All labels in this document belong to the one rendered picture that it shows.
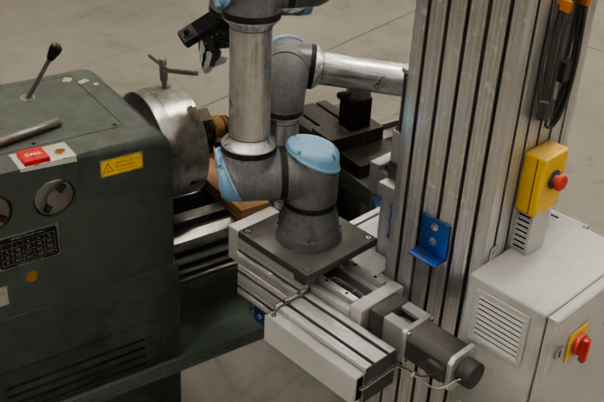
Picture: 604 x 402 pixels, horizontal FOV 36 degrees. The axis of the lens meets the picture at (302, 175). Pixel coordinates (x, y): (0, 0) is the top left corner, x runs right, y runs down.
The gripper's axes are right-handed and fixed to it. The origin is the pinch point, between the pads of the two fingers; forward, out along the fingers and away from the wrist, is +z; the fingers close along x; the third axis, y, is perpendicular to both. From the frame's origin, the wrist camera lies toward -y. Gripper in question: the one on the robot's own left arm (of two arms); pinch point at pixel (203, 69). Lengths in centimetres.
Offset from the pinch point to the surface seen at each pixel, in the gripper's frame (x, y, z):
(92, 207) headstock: -21.2, -38.7, 16.5
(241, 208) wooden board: -19.2, 9.2, 38.5
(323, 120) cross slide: 6, 55, 40
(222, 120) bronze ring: 1.5, 11.3, 23.7
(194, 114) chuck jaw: -2.8, -1.7, 13.4
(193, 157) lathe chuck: -11.6, -5.4, 20.2
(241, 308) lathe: -31, 10, 73
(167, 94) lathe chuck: 5.2, -6.1, 12.0
